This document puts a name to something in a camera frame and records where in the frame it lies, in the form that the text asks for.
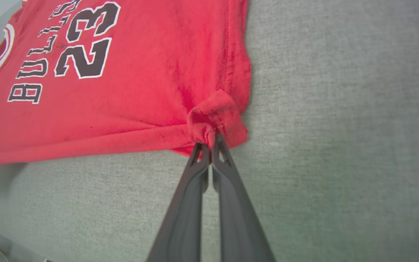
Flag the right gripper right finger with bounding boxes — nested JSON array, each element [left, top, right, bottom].
[[211, 134, 276, 262]]

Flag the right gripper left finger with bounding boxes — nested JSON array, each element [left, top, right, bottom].
[[147, 143, 210, 262]]

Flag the red Bulls 23 jersey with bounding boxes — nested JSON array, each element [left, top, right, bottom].
[[0, 0, 252, 182]]

